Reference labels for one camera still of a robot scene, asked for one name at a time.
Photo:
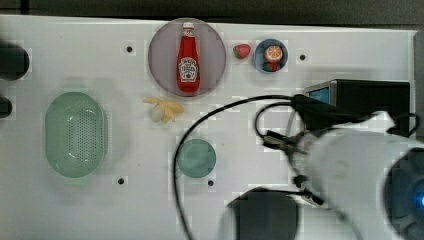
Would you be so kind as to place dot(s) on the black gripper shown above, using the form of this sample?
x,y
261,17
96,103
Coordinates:
x,y
320,115

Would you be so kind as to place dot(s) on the black and silver toaster oven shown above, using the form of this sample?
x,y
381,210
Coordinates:
x,y
366,96

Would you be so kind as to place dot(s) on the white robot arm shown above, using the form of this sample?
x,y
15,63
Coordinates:
x,y
356,181

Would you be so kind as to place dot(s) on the toy strawberry in bowl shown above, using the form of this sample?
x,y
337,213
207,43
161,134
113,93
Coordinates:
x,y
271,67

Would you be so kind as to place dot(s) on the toy orange half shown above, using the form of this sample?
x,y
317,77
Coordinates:
x,y
273,54

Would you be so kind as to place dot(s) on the blue small bowl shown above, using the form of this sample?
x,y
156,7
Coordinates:
x,y
259,58

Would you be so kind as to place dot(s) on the toy strawberry on table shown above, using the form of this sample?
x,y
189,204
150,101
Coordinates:
x,y
241,51

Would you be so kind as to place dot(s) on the green mug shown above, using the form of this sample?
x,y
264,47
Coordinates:
x,y
195,159

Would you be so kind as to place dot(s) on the red ketchup bottle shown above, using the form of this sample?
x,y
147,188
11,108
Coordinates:
x,y
188,68

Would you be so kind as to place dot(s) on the peeled toy banana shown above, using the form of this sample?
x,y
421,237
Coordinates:
x,y
164,110

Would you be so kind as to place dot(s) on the grey round plate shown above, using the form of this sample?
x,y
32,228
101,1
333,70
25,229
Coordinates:
x,y
163,53

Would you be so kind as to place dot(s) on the green perforated colander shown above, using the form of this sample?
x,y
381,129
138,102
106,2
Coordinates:
x,y
75,134

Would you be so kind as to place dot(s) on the black round pan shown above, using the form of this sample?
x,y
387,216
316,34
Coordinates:
x,y
14,61

